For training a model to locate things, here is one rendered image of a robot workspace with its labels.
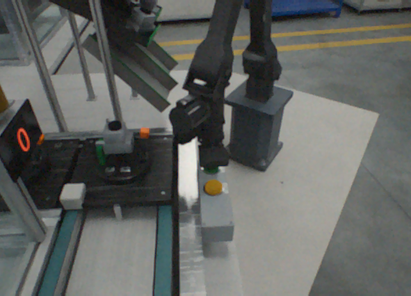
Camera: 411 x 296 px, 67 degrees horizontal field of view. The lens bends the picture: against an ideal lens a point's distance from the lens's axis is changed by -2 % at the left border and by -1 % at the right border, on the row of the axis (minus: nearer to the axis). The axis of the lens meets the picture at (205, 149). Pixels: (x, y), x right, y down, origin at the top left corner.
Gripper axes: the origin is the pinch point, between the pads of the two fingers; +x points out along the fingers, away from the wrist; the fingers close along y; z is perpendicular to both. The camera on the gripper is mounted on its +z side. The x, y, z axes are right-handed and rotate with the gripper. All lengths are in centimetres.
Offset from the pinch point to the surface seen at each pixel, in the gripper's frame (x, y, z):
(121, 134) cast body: -7.3, 0.5, 19.7
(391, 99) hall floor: 102, -184, -186
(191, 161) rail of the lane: 4.8, -2.9, 4.5
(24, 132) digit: -20.2, 16.2, 30.4
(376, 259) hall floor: 101, -26, -91
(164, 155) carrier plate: 3.8, -4.4, 11.4
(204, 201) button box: 4.8, 10.7, 2.1
